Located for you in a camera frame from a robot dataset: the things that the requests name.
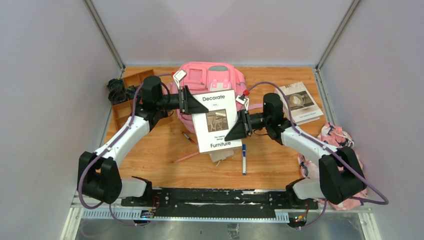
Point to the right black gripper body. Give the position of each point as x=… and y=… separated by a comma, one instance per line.
x=254, y=121

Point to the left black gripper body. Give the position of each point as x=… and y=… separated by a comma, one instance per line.
x=185, y=100

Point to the white Decorate Furniture book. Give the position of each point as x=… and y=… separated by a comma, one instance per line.
x=212, y=127

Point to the pink school backpack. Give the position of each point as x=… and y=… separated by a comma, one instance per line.
x=204, y=77

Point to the white coffee cover book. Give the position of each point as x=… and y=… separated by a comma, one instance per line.
x=304, y=108

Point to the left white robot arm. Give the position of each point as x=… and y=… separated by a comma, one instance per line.
x=99, y=179

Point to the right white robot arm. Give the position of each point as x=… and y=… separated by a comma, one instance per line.
x=340, y=176

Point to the blue white marker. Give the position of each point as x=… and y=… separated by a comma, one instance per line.
x=244, y=159

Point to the red gel pen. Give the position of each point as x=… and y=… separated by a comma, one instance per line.
x=188, y=137

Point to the small beige notebook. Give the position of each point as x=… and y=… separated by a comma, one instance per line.
x=220, y=155

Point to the dark rolled sock in tray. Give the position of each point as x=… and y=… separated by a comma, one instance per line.
x=131, y=92

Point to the pink pen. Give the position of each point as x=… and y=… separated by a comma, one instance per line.
x=186, y=157

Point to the wooden compartment tray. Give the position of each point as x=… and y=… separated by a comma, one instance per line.
x=134, y=76

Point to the dark rolled sock lower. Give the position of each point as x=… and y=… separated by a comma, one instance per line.
x=117, y=96

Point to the dark rolled sock upper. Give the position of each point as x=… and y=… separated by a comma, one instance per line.
x=114, y=84

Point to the pink patterned cloth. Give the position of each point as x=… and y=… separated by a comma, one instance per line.
x=335, y=136

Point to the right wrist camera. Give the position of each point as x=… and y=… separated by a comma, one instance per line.
x=242, y=99

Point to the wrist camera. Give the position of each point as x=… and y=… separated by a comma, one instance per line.
x=178, y=76
x=242, y=99

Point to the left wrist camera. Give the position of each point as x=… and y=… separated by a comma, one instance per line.
x=178, y=76

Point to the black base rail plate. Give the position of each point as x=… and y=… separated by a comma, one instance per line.
x=219, y=203

